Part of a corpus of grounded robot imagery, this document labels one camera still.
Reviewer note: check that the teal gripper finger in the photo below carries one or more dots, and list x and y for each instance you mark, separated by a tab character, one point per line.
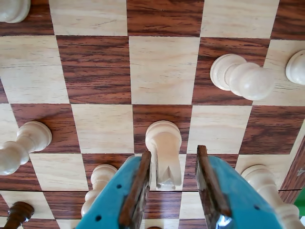
119	198
233	198

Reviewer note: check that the light wooden chess knight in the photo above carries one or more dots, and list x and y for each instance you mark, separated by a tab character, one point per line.
164	143

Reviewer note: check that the light wooden chess pawn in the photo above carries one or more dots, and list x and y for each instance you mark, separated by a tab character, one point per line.
250	81
297	69
31	136
102	176

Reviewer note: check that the dark wooden chess pawn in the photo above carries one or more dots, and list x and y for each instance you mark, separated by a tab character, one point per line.
154	227
20	211

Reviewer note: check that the light wooden chess king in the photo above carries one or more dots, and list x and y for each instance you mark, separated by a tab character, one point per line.
14	10

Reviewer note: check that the green plastic tray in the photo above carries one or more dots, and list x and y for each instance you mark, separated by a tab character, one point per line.
300	202

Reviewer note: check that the wooden folding chessboard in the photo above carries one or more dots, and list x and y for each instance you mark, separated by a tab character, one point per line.
162	71

